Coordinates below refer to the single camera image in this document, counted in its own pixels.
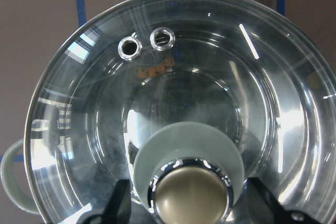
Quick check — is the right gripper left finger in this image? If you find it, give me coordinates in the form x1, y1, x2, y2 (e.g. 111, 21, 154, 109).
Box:
81, 179, 131, 223

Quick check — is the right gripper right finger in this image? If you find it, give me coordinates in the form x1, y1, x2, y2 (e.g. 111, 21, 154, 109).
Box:
246, 177, 315, 223

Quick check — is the glass pot lid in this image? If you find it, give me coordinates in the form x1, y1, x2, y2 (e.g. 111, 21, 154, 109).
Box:
24, 0, 335, 223

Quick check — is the pale green cooking pot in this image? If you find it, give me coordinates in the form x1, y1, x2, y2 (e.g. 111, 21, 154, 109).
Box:
0, 0, 336, 216

